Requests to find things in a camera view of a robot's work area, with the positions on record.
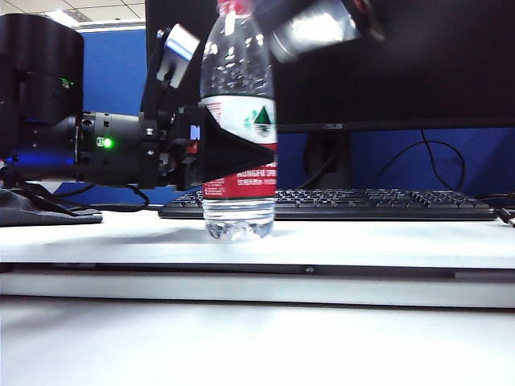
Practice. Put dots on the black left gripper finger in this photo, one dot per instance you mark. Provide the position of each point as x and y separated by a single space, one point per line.
229 154

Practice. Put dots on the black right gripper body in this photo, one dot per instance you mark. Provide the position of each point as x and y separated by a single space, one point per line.
366 16

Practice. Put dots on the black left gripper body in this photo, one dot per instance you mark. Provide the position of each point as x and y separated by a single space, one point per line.
173 153

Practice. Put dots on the clear plastic water bottle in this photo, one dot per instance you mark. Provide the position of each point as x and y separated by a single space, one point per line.
237 64

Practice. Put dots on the red plastic bottle cap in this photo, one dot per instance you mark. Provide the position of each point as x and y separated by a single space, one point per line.
235 4

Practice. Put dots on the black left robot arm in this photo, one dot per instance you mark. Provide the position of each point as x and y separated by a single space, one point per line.
40 60

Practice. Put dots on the black computer monitor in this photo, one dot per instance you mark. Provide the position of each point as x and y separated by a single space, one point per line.
402 80

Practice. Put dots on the black monitor stand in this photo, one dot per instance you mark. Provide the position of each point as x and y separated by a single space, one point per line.
328 161

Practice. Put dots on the white foam board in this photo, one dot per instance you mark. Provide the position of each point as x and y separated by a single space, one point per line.
322 245

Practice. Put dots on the black computer keyboard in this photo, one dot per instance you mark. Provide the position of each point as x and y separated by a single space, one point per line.
362 203

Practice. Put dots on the dark grey cloth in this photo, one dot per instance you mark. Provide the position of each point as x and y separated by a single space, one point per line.
32 215

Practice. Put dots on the ceiling light panel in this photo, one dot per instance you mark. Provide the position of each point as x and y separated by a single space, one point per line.
64 18

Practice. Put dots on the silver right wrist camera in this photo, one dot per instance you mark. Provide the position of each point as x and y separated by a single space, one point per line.
314 34

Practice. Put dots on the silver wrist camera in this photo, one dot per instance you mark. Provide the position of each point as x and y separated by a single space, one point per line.
314 34
179 56

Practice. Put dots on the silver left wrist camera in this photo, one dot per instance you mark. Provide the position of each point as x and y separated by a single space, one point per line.
179 56

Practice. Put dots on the silver partition frame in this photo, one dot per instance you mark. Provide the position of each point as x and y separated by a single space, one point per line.
112 25

